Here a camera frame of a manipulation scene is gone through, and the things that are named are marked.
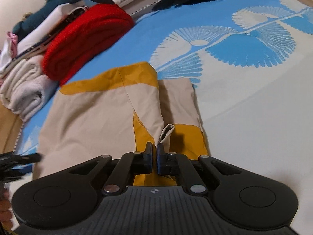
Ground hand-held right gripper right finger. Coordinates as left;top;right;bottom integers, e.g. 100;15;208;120
157;144;243;195

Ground yellow and beige jacket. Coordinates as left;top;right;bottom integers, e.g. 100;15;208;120
33;62;210;187

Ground pink and white cloth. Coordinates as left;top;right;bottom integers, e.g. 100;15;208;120
0;31;19;77

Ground beige folded cloth dark trim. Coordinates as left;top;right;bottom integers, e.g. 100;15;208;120
16;4;93;60

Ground teal cloth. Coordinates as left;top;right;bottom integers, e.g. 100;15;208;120
12;0;116;35

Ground red knitted sweater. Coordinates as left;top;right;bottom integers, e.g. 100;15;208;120
42;4;136;86

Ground white folded towel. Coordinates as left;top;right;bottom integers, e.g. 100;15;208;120
0;54;59;123

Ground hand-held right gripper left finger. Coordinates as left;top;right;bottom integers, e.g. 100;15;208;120
70;142;154;196

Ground person's left hand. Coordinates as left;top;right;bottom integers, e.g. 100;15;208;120
0;190;12;230

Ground blue patterned bed sheet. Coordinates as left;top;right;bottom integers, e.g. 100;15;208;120
18;0;313;201

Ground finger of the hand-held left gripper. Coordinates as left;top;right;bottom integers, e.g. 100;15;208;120
0;165;33;183
0;152;42;166

